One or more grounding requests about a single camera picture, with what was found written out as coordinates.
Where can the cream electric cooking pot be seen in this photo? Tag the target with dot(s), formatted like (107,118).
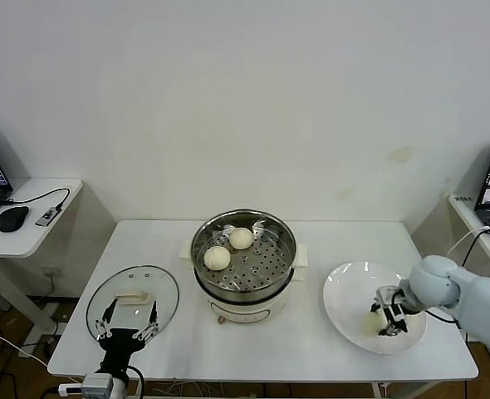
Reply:
(245,311)

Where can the stainless steel steamer basket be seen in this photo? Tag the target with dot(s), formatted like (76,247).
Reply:
(266,270)

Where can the white side table with label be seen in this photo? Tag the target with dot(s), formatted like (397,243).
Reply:
(465,214)

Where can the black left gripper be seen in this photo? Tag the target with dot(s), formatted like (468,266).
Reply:
(120,345)

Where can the white round plate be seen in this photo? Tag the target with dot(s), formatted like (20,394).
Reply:
(344,291)

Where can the black computer mouse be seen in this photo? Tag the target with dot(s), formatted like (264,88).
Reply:
(12,219)

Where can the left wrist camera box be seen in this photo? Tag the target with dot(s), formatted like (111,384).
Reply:
(97,384)

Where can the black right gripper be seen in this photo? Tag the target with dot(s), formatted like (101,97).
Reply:
(400,308)

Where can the grey usb hub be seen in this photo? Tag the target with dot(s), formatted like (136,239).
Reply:
(47,216)

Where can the white steamed baozi bun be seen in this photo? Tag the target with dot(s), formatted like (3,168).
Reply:
(370,324)
(217,257)
(241,238)

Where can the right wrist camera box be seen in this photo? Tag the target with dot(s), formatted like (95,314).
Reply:
(385,296)

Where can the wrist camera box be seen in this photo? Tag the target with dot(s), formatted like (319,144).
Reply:
(385,296)
(97,384)

